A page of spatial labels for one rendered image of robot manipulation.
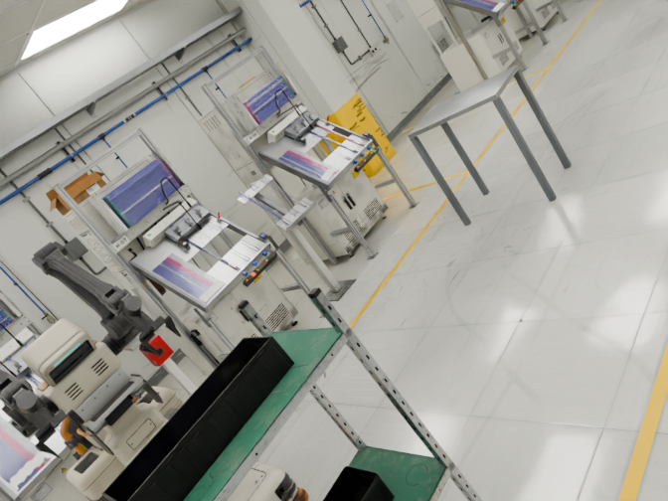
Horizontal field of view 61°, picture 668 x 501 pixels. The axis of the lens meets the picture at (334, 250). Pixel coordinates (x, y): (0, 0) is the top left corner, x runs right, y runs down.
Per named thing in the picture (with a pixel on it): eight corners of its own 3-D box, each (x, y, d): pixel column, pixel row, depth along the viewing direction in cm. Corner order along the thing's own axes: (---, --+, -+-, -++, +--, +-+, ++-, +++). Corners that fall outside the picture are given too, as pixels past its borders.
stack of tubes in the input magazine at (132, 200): (181, 186, 425) (158, 157, 417) (130, 227, 397) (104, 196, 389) (175, 190, 435) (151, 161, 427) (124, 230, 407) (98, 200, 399)
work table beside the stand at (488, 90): (555, 200, 364) (495, 93, 340) (464, 226, 415) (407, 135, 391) (572, 164, 392) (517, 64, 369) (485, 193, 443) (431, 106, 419)
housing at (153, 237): (200, 214, 440) (197, 201, 429) (154, 253, 412) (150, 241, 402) (192, 210, 442) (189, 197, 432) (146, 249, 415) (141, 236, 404)
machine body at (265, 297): (303, 318, 458) (256, 259, 439) (248, 383, 419) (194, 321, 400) (261, 322, 508) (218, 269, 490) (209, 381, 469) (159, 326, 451)
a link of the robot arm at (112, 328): (55, 252, 229) (34, 268, 223) (52, 237, 217) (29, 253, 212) (138, 324, 226) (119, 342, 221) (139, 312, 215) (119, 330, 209)
